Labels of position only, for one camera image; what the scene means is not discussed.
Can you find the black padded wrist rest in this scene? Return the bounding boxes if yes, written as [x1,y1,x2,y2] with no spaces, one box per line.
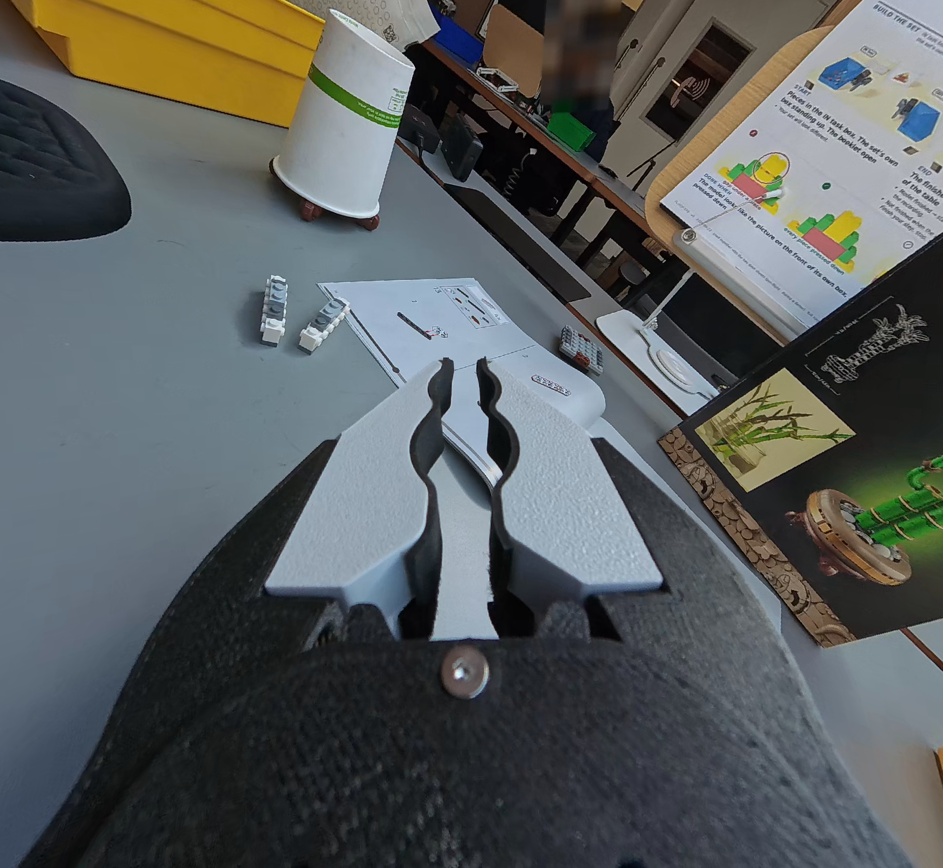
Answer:
[0,79,132,243]

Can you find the white lego beam grey plates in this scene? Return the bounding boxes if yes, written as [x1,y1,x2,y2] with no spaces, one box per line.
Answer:
[298,297,351,353]
[259,274,290,348]

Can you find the lego instruction booklet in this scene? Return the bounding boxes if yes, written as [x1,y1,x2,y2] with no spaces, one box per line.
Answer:
[317,279,607,493]

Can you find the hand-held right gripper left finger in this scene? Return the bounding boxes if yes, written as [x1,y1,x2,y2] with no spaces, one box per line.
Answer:
[263,357,456,639]

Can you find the brown cardboard sheet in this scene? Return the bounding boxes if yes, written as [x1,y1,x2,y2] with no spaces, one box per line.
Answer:
[482,2,546,94]

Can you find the white lamp base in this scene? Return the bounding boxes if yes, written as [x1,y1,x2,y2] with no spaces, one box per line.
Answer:
[595,223,807,416]

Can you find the wooden edged long table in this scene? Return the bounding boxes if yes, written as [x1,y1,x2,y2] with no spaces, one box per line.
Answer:
[413,36,745,280]

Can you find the grey lego base assembly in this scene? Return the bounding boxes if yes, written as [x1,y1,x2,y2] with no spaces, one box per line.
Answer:
[557,325,607,376]

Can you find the black bamboo lego box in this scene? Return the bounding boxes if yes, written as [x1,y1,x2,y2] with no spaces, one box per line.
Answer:
[658,235,943,648]

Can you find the blue plastic bin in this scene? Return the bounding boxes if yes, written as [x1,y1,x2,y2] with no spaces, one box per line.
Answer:
[433,5,489,64]

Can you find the black power adapter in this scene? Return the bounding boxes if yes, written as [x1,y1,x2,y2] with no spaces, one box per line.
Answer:
[401,104,443,156]

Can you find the wooden display board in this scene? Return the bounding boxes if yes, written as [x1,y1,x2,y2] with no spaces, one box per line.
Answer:
[643,0,931,272]

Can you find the black electronic box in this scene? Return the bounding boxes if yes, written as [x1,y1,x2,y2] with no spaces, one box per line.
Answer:
[440,113,485,182]

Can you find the yellow plastic bin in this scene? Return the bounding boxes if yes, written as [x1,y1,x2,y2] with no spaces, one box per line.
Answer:
[0,0,325,129]

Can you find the white paper cup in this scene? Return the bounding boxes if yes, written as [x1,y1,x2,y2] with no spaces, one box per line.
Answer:
[269,8,416,221]

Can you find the instruction poster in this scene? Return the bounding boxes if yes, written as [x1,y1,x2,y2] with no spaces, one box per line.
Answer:
[659,0,943,330]

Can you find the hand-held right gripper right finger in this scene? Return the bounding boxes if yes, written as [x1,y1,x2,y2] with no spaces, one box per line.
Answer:
[476,356,664,639]

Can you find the green plastic bin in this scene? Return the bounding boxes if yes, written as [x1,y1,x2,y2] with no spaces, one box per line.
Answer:
[547,111,596,152]

